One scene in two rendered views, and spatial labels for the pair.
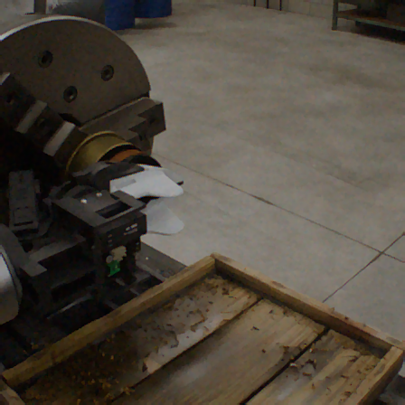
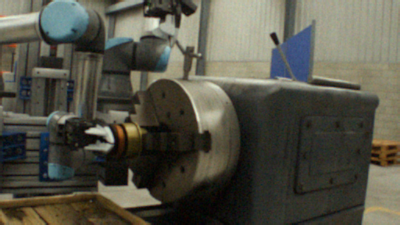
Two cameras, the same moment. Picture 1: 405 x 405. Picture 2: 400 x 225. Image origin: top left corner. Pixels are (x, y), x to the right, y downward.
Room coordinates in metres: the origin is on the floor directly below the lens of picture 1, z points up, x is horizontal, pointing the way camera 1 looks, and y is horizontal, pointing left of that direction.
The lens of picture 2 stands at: (0.82, -0.82, 1.21)
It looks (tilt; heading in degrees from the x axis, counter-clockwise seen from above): 3 degrees down; 97
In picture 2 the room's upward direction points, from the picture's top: 4 degrees clockwise
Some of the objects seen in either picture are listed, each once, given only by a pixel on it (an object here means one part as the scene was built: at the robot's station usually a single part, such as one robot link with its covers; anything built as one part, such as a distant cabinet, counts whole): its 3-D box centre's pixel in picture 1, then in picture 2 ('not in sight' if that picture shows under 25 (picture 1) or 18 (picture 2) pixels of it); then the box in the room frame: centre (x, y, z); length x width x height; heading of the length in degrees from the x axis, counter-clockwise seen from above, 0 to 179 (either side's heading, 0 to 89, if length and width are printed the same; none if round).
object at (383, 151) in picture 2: not in sight; (379, 151); (3.53, 7.87, 0.22); 1.25 x 0.86 x 0.44; 48
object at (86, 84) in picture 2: not in sight; (86, 88); (0.29, 0.36, 1.19); 0.12 x 0.11 x 0.49; 177
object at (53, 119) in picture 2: not in sight; (62, 126); (0.28, 0.23, 1.08); 0.11 x 0.08 x 0.09; 136
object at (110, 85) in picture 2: not in sight; (115, 83); (0.27, 0.68, 1.21); 0.15 x 0.15 x 0.10
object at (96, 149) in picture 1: (108, 179); (126, 141); (0.52, 0.10, 1.08); 0.09 x 0.09 x 0.09; 47
